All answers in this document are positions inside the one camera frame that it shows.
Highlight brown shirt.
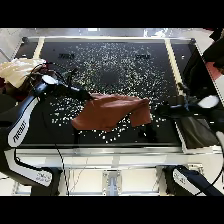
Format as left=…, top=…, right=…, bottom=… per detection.
left=71, top=92, right=153, bottom=133

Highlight black cable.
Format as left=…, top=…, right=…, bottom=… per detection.
left=39, top=99, right=71, bottom=197
left=194, top=146, right=224, bottom=197

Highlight silver frame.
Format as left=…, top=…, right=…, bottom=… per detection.
left=0, top=35, right=224, bottom=197

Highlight cream garment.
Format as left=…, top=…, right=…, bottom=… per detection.
left=0, top=57, right=48, bottom=90

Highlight black garment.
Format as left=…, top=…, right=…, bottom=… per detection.
left=182, top=28, right=224, bottom=109

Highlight dark red garment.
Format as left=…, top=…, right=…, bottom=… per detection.
left=0, top=79, right=38, bottom=102

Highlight dark grey garment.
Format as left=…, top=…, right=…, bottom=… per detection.
left=175, top=116, right=222, bottom=150

